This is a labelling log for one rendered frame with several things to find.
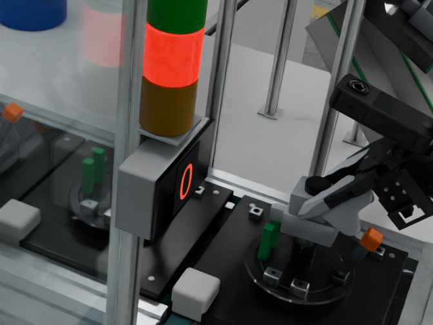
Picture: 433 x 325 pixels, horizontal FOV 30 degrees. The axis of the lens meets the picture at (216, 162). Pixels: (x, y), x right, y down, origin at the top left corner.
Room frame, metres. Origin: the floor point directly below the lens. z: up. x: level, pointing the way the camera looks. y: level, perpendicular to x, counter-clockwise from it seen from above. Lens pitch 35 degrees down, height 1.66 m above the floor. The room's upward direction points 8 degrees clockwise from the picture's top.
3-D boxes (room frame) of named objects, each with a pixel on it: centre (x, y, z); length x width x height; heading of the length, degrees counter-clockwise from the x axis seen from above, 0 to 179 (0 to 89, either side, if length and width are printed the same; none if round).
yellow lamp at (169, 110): (0.62, 0.05, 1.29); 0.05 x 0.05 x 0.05
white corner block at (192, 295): (0.70, 0.00, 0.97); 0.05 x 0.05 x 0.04; 72
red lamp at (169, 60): (0.62, 0.05, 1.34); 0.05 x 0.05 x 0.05
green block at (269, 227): (0.76, -0.07, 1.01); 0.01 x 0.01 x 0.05; 72
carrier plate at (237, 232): (0.76, -0.12, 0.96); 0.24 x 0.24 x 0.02; 72
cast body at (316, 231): (0.76, -0.11, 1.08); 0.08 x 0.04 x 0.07; 71
